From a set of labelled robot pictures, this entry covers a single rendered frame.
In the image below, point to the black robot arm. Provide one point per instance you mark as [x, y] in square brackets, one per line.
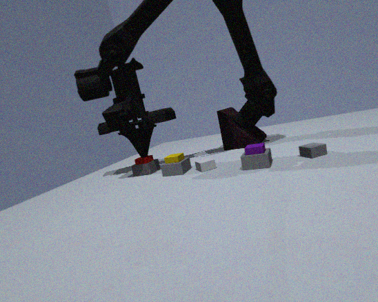
[117, 45]

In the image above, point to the purple button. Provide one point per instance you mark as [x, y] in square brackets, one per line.
[256, 156]

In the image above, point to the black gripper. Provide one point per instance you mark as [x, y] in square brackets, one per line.
[139, 137]

